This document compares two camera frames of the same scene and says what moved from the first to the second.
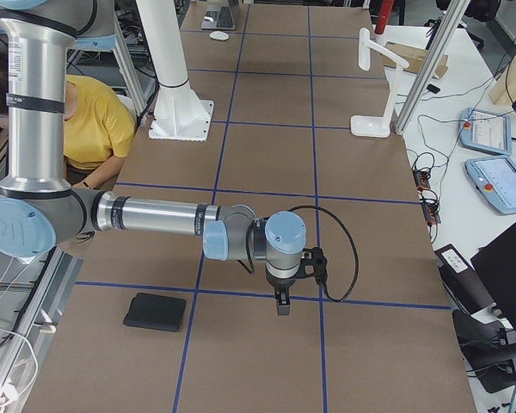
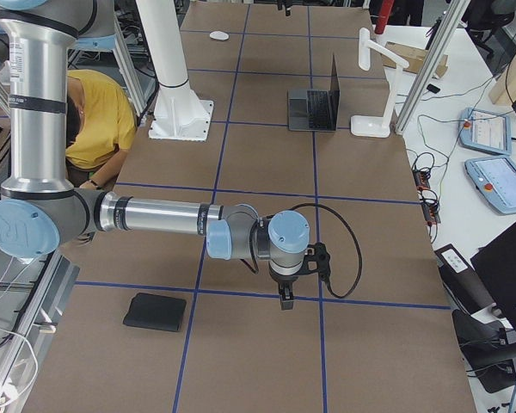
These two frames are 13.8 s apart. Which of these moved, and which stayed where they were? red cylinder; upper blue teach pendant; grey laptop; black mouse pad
Moved: grey laptop
Stayed: red cylinder; upper blue teach pendant; black mouse pad
